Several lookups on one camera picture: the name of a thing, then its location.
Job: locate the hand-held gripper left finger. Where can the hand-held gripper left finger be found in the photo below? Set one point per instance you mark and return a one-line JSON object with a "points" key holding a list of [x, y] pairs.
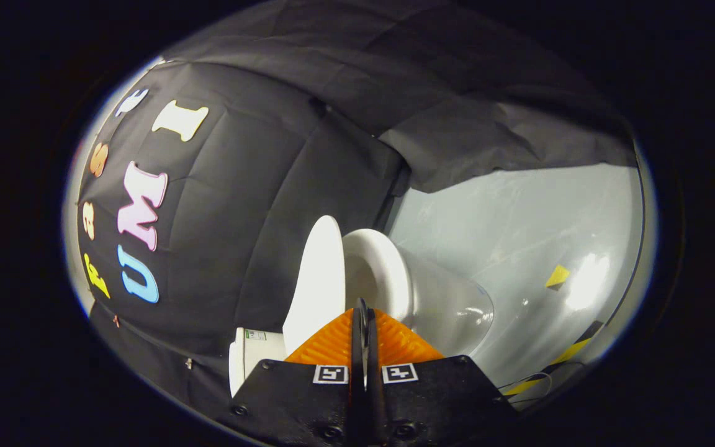
{"points": [[308, 403]]}

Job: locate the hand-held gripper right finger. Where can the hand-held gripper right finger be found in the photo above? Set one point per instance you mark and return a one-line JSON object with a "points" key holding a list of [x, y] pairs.
{"points": [[432, 403]]}

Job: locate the white toilet seat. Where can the white toilet seat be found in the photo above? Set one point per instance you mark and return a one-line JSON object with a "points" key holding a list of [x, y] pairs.
{"points": [[382, 267]]}

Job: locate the black yellow striped tape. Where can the black yellow striped tape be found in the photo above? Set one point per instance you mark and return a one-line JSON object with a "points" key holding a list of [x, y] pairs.
{"points": [[571, 351]]}

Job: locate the yellow floor tape piece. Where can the yellow floor tape piece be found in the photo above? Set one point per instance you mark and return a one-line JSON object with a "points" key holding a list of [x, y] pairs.
{"points": [[557, 276]]}

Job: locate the black backdrop cloth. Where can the black backdrop cloth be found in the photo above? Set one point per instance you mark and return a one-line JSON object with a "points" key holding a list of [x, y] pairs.
{"points": [[239, 217]]}

